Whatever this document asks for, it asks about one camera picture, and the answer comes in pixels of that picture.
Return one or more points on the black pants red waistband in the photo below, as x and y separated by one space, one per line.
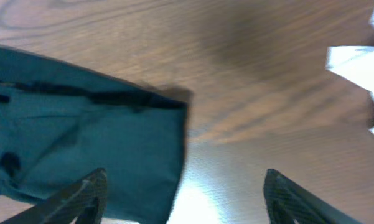
59 122

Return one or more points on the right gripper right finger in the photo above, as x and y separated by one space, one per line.
289 203

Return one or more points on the white crumpled garment right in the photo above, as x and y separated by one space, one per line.
354 63

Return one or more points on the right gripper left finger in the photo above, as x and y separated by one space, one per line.
82 202

